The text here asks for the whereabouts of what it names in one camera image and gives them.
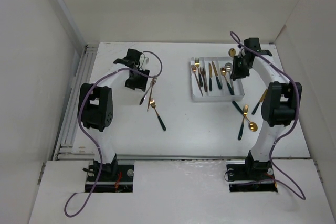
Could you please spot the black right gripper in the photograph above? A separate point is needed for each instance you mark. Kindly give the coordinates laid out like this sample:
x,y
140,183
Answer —
x,y
236,73

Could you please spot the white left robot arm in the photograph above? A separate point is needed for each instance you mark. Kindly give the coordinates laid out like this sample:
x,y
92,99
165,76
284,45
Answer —
x,y
95,107

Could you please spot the white plastic cutlery tray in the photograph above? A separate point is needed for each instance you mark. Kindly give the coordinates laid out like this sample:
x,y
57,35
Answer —
x,y
216,95

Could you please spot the silver fork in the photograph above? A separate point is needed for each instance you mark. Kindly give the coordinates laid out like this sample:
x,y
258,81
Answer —
x,y
145,94

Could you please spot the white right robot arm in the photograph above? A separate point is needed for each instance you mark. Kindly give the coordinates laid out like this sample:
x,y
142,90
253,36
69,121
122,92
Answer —
x,y
279,109

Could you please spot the gold spoon green handle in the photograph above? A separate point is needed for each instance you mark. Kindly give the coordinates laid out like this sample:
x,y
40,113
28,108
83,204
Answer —
x,y
252,125
223,73
232,53

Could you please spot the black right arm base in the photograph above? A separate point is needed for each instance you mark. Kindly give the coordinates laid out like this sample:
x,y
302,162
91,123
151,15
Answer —
x,y
243,179

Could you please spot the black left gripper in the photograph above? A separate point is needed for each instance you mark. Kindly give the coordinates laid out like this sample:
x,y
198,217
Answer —
x,y
140,84

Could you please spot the aluminium rail frame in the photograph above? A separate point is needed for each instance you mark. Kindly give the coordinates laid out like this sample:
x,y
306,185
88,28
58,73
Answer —
x,y
62,148

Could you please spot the gold knife green handle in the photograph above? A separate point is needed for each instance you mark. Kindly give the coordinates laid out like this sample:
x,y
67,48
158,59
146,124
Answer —
x,y
216,76
210,76
259,102

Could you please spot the gold fork green handle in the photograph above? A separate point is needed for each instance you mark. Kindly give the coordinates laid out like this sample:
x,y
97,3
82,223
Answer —
x,y
242,121
197,64
153,105

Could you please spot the silver spoon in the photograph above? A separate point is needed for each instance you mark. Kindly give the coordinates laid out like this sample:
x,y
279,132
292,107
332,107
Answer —
x,y
229,67

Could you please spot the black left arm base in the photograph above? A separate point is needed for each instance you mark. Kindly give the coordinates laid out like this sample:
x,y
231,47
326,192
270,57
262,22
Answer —
x,y
120,180

